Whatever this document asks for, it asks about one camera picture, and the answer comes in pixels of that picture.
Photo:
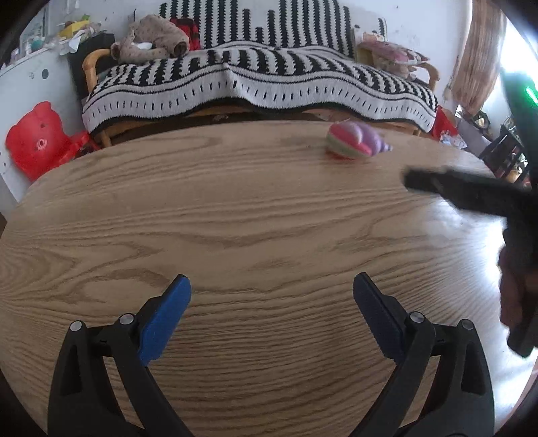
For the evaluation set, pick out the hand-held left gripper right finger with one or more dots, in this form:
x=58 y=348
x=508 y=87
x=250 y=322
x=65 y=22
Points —
x=378 y=315

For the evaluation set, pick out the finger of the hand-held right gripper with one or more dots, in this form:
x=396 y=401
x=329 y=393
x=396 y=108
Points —
x=462 y=191

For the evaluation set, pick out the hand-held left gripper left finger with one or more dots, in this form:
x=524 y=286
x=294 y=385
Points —
x=164 y=319

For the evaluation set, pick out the person's right hand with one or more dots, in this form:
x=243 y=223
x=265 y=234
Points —
x=510 y=290

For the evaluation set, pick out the pink white printed bag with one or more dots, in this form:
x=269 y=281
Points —
x=454 y=138

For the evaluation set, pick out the red bag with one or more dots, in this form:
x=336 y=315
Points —
x=445 y=122

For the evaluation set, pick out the pink purple shell toy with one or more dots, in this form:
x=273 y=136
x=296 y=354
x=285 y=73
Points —
x=355 y=140

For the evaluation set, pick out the pink curtain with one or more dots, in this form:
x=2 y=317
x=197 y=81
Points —
x=477 y=59

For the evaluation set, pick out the brown plush toy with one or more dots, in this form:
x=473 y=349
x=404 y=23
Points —
x=391 y=52

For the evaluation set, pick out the red bear-shaped plastic stool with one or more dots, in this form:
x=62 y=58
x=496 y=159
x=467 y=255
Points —
x=35 y=143

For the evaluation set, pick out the striped black white sofa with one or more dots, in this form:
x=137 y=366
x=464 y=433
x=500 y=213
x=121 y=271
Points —
x=260 y=75

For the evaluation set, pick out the white cabinet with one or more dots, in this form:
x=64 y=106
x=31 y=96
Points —
x=33 y=84

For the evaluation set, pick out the brown teddy bear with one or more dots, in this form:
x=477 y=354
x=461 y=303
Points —
x=153 y=38

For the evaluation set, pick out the red black plush toy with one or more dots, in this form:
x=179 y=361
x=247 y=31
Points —
x=187 y=31

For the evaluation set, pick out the clutter pile on cabinet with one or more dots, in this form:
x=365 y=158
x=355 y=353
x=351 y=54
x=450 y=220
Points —
x=77 y=31

